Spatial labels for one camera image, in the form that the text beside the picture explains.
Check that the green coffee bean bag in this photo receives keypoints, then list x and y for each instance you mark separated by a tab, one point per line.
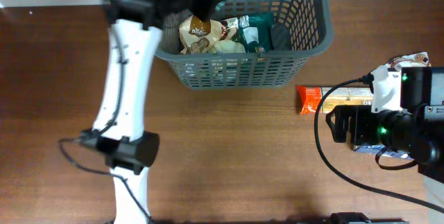
245	34

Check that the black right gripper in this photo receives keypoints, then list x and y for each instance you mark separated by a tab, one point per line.
359	115

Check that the beige cookie packet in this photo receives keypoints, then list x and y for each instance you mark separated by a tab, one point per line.
413	60

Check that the beige brown snack pouch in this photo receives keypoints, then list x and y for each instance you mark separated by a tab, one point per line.
199	36

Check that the orange biscuit packet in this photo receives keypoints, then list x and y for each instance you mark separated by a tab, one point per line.
310	98

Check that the blue snack packet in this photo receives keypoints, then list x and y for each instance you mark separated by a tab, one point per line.
374	149

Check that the black device at table edge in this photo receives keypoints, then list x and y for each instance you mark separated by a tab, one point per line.
360	218

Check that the grey plastic lattice basket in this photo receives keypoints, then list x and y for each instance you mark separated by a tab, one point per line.
300	29

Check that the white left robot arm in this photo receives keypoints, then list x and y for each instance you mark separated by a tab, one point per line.
118	133

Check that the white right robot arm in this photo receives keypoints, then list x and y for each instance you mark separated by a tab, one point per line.
406	115

